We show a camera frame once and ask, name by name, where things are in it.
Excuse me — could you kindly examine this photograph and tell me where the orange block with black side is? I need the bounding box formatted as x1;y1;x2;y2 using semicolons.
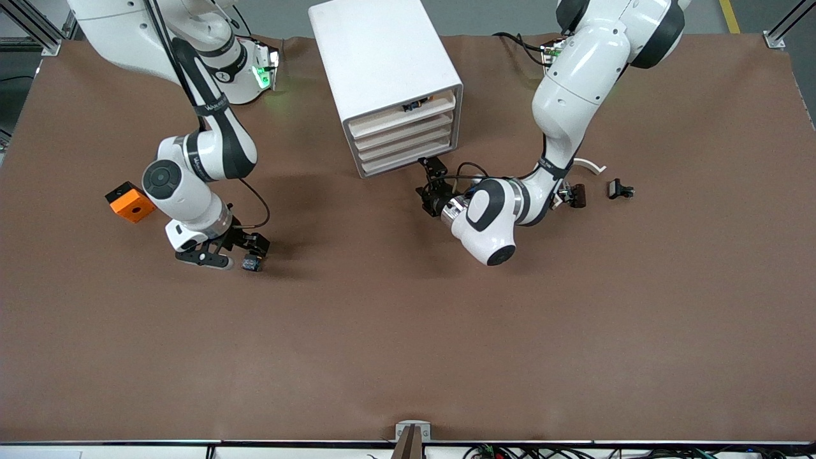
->
105;181;157;224

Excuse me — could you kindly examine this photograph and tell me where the white curved plastic arc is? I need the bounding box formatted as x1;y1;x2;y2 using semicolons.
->
551;157;606;210

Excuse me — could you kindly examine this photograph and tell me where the black arm base cable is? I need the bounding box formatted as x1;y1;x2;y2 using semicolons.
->
493;31;550;66

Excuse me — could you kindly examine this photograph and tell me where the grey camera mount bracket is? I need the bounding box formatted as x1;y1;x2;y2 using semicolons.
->
393;421;432;459

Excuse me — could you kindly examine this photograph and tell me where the aluminium frame profile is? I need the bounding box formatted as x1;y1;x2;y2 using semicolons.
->
763;0;816;49
0;0;80;57

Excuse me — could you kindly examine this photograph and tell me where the bundle of black cables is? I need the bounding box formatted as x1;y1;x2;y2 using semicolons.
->
464;445;816;459

